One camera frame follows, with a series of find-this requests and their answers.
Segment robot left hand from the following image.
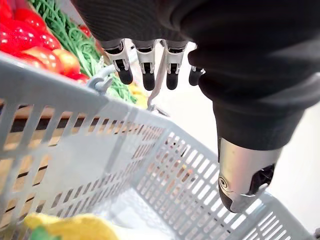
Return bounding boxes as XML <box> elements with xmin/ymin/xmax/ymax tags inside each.
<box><xmin>69</xmin><ymin>0</ymin><xmax>320</xmax><ymax>214</ymax></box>

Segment grey plastic slotted basket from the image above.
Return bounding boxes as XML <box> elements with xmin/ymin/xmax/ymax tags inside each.
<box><xmin>0</xmin><ymin>51</ymin><xmax>320</xmax><ymax>240</ymax></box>

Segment yellow bell pepper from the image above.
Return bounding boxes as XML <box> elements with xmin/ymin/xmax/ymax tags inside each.
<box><xmin>23</xmin><ymin>212</ymin><xmax>120</xmax><ymax>240</ymax></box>
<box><xmin>127</xmin><ymin>82</ymin><xmax>149</xmax><ymax>110</ymax></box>

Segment green bean heap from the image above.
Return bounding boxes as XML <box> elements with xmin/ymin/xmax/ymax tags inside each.
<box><xmin>29</xmin><ymin>0</ymin><xmax>138</xmax><ymax>104</ymax></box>

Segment red orange bell pepper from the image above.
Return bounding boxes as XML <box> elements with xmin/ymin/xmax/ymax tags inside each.
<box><xmin>14</xmin><ymin>46</ymin><xmax>64</xmax><ymax>74</ymax></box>
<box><xmin>52</xmin><ymin>48</ymin><xmax>81</xmax><ymax>77</ymax></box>

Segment grey basket handle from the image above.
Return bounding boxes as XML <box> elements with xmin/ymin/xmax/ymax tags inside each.
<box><xmin>86</xmin><ymin>39</ymin><xmax>171</xmax><ymax>117</ymax></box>

